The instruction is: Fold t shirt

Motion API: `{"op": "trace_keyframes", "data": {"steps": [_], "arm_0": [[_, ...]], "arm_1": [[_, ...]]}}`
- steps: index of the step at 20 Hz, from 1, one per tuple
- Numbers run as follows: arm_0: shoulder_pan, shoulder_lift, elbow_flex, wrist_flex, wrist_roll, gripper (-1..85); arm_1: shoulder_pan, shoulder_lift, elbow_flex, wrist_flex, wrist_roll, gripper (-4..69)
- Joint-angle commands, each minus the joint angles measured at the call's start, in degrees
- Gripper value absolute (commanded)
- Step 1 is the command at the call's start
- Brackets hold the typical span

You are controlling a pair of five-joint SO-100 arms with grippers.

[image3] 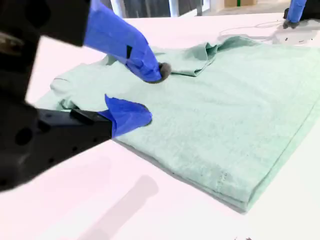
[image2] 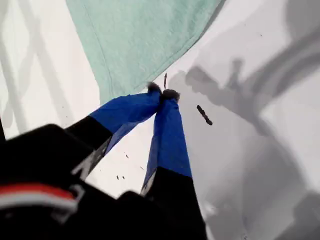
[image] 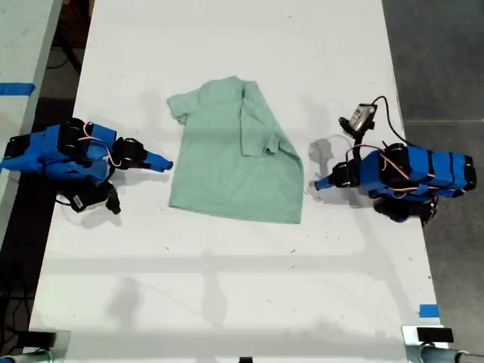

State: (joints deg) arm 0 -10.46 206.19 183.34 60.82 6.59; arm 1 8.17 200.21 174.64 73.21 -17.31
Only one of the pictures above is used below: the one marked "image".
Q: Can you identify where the pale green T-shirt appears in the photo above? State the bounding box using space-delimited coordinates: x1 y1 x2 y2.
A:
166 75 306 225

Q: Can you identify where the long blue tape strip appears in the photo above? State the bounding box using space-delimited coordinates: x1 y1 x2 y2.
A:
0 82 36 96

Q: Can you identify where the metal table clamp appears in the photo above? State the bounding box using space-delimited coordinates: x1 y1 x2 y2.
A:
0 329 73 363
401 324 484 363

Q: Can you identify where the arm red white wire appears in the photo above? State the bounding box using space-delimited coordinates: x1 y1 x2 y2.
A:
379 147 412 182
77 120 123 168

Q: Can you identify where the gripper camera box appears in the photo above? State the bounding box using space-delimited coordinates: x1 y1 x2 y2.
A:
69 182 123 216
337 102 379 138

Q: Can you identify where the camera black cable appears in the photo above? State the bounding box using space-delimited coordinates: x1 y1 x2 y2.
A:
371 95 410 147
55 191 76 208

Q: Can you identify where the black floor cable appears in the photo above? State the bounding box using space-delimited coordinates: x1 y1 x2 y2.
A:
45 36 83 72

